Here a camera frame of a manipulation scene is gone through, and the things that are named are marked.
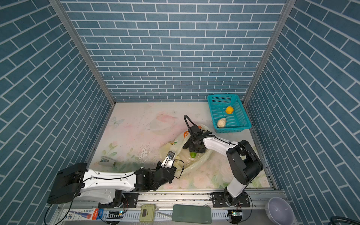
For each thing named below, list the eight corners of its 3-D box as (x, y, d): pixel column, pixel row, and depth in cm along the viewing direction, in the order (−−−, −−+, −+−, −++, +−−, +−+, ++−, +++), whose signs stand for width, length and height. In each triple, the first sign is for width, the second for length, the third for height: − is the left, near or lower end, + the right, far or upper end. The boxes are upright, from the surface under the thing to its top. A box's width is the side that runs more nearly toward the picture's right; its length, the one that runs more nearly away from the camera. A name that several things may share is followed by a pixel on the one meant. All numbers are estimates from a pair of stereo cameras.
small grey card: (99, 163, 89) (97, 162, 87) (103, 157, 91) (101, 156, 89) (113, 166, 87) (112, 165, 86) (117, 160, 90) (115, 158, 88)
